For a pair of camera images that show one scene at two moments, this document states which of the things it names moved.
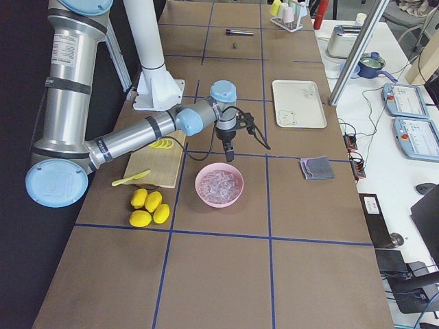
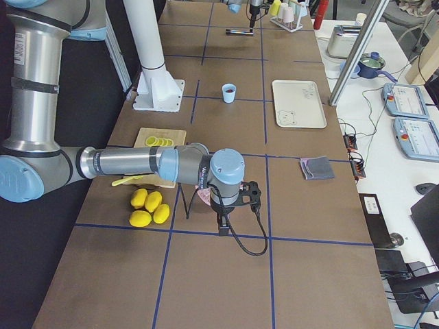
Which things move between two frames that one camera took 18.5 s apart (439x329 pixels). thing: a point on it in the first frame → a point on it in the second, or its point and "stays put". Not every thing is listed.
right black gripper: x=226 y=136 → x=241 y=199
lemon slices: x=162 y=143 stays put
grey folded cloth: x=316 y=168 stays put
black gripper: x=246 y=120 → x=250 y=194
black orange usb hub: x=358 y=168 stays put
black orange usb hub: x=350 y=141 stays put
